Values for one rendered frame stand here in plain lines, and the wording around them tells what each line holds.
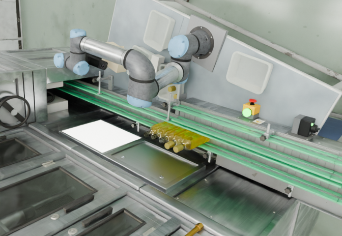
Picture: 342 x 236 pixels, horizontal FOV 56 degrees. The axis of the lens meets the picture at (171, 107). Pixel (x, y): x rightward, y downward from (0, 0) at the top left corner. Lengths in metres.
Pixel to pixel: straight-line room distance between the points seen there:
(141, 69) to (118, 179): 0.59
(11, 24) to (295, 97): 4.27
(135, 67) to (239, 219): 0.80
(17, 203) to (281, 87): 1.36
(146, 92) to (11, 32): 3.96
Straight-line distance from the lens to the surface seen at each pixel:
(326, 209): 1.71
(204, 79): 1.94
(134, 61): 1.39
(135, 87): 1.40
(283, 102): 1.74
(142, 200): 1.52
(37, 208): 1.54
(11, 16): 5.19
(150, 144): 1.97
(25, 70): 2.22
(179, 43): 1.72
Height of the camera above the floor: 2.35
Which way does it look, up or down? 48 degrees down
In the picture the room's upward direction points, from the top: 107 degrees counter-clockwise
